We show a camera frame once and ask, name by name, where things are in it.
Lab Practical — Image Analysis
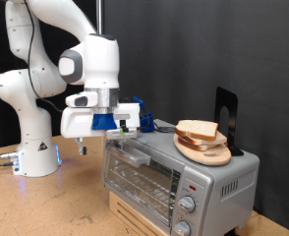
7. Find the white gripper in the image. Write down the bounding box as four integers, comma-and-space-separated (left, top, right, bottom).
60, 102, 142, 156

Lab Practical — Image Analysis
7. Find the glass oven door with handle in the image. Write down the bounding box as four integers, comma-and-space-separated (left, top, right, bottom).
102, 139, 187, 229

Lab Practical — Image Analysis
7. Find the black spatula with blue block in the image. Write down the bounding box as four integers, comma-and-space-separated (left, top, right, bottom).
138, 111, 177, 135

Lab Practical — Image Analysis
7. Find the wooden block under oven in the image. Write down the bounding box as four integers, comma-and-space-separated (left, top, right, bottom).
108, 190, 172, 236

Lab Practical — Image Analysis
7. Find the silver oven knob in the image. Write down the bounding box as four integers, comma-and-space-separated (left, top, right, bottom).
172, 219, 192, 236
177, 195, 197, 214

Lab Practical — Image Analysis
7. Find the silver toaster oven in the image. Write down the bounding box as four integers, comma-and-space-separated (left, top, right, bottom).
99, 118, 260, 236

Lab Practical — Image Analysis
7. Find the wooden cutting board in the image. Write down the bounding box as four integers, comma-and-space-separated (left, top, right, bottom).
172, 132, 233, 167

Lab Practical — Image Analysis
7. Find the metal pole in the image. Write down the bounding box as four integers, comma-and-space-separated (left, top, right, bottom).
95, 0, 103, 35

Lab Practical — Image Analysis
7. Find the dark grey backdrop curtain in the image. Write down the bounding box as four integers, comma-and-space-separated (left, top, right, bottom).
103, 0, 289, 235

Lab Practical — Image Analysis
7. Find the black metal bookend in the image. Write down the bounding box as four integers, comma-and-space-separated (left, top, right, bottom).
213, 86, 245, 157

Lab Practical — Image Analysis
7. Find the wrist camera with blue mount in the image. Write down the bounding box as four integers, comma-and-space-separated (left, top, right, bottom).
90, 112, 140, 141

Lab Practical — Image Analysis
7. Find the metal wire oven rack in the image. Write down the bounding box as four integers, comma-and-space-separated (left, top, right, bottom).
106, 160, 180, 217

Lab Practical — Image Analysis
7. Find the blue cable clip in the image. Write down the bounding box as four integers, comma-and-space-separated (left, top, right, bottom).
133, 95, 145, 111

